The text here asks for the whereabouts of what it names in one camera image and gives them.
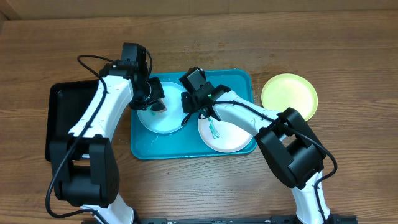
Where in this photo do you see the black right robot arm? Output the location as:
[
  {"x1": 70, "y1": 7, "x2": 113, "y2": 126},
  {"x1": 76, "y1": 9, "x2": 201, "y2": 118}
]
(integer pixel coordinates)
[{"x1": 182, "y1": 82, "x2": 338, "y2": 223}]

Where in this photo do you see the yellow-green plate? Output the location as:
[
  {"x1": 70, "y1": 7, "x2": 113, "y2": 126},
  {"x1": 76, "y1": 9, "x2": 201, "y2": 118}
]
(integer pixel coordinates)
[{"x1": 261, "y1": 73, "x2": 318, "y2": 121}]

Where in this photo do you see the white plate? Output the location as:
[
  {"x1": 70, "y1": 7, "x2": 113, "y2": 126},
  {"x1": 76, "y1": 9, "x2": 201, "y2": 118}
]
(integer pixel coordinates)
[{"x1": 198, "y1": 118, "x2": 252, "y2": 153}]

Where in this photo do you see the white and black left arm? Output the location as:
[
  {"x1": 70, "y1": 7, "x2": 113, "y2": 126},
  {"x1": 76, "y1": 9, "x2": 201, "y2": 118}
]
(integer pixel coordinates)
[{"x1": 45, "y1": 59, "x2": 164, "y2": 223}]

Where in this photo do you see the brown bow-shaped sponge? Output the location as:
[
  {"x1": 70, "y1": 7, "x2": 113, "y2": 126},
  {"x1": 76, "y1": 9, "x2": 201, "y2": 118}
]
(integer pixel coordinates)
[{"x1": 150, "y1": 99, "x2": 167, "y2": 113}]

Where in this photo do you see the light blue plate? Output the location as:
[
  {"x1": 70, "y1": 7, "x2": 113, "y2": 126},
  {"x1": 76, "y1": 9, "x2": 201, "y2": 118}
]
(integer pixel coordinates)
[{"x1": 137, "y1": 82, "x2": 186, "y2": 134}]

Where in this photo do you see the black plastic tray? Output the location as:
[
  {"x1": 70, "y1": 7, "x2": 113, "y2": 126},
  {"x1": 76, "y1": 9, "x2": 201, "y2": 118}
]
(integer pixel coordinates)
[{"x1": 45, "y1": 80, "x2": 98, "y2": 161}]

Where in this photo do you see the teal plastic serving tray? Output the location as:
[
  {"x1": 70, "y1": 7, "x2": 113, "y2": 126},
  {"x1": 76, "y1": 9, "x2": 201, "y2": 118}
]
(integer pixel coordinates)
[{"x1": 130, "y1": 68, "x2": 257, "y2": 161}]

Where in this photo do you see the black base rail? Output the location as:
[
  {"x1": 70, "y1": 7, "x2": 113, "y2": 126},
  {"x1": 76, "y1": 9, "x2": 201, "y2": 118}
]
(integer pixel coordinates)
[{"x1": 81, "y1": 214, "x2": 358, "y2": 224}]

